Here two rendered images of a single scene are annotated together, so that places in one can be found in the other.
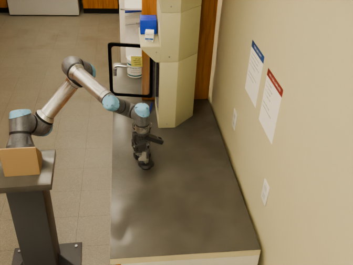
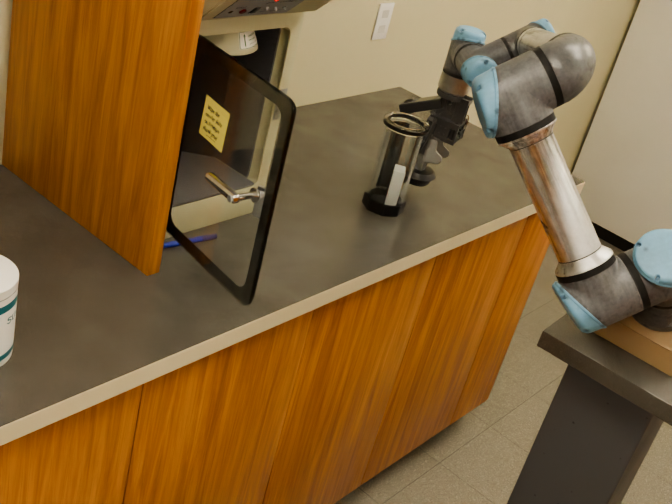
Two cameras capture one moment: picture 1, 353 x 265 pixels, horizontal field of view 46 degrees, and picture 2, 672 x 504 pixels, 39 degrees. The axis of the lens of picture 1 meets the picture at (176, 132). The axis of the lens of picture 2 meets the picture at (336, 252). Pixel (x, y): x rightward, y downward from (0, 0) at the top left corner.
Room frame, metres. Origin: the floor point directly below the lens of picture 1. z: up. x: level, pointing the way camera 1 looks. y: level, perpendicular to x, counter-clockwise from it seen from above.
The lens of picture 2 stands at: (3.57, 1.52, 1.93)
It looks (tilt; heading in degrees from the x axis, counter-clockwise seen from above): 29 degrees down; 222
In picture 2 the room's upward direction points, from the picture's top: 15 degrees clockwise
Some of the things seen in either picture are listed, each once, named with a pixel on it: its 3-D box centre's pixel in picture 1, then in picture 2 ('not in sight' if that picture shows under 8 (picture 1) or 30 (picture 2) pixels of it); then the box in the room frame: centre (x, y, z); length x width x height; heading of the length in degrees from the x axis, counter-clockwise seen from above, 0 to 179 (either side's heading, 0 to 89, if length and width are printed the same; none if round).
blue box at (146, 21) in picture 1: (147, 24); not in sight; (2.52, 0.21, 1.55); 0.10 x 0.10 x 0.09; 8
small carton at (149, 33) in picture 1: (149, 35); not in sight; (2.38, 0.19, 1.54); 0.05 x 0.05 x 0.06; 0
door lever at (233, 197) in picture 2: not in sight; (231, 187); (2.63, 0.41, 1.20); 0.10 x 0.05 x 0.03; 89
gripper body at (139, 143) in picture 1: (141, 140); (447, 115); (1.83, 0.19, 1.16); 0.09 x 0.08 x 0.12; 113
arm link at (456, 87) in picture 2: (142, 128); (455, 82); (1.83, 0.18, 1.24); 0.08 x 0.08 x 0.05
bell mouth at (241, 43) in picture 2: not in sight; (216, 25); (2.44, 0.04, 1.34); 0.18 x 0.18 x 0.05
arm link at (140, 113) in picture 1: (141, 114); (465, 52); (1.83, 0.18, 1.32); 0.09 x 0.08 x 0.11; 58
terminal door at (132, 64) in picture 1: (131, 71); (221, 170); (2.60, 0.34, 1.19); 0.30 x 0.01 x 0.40; 89
